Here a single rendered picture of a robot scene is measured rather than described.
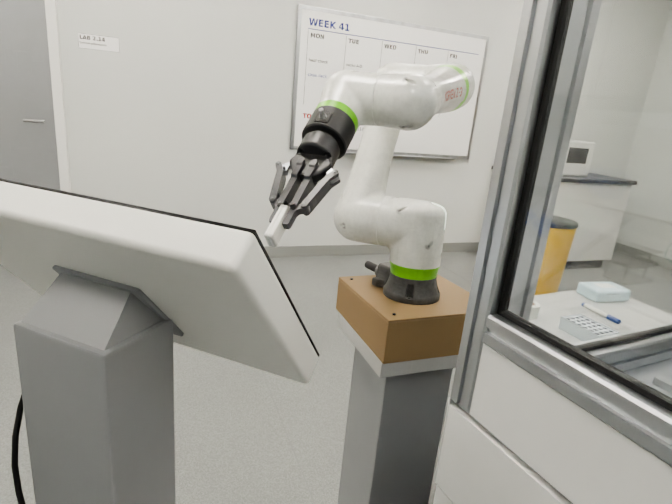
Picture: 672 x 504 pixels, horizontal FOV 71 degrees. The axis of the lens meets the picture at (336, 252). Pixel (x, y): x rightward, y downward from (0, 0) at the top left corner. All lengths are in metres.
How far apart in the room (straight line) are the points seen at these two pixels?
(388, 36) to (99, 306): 3.89
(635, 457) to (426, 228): 0.74
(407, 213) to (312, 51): 3.04
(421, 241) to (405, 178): 3.38
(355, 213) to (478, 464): 0.70
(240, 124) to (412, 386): 3.04
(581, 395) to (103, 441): 0.56
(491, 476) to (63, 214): 0.60
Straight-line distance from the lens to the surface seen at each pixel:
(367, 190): 1.22
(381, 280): 1.28
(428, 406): 1.34
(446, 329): 1.18
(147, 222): 0.53
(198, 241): 0.48
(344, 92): 0.96
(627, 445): 0.55
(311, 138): 0.88
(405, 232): 1.16
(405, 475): 1.45
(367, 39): 4.26
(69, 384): 0.70
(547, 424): 0.60
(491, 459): 0.68
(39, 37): 3.92
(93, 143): 3.94
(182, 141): 3.92
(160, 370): 0.71
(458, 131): 4.73
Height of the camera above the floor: 1.32
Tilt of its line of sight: 17 degrees down
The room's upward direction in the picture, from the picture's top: 5 degrees clockwise
